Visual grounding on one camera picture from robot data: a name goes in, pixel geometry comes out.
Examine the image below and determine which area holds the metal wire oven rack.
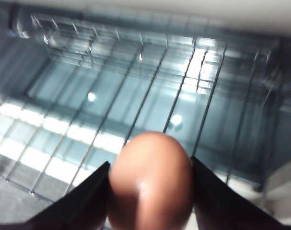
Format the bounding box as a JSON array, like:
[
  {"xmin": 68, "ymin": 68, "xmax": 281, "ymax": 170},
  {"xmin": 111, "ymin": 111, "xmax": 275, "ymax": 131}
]
[{"xmin": 0, "ymin": 33, "xmax": 280, "ymax": 195}]

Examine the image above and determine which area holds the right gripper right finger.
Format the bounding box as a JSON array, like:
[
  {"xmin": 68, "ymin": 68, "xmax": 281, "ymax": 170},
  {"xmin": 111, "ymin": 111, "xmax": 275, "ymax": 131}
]
[{"xmin": 190, "ymin": 155, "xmax": 291, "ymax": 230}]

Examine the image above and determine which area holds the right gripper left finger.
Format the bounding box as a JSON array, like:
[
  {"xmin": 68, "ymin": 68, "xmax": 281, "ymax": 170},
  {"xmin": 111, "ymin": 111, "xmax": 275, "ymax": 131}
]
[{"xmin": 0, "ymin": 161, "xmax": 112, "ymax": 230}]

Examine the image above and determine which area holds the brown egg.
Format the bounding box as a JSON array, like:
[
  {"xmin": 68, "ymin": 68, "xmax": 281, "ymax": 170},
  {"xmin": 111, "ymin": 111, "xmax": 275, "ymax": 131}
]
[{"xmin": 106, "ymin": 131, "xmax": 195, "ymax": 230}]

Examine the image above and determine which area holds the cream toaster oven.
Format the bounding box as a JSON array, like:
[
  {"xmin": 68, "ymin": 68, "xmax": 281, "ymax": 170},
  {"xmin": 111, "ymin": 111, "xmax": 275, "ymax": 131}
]
[{"xmin": 0, "ymin": 0, "xmax": 291, "ymax": 216}]

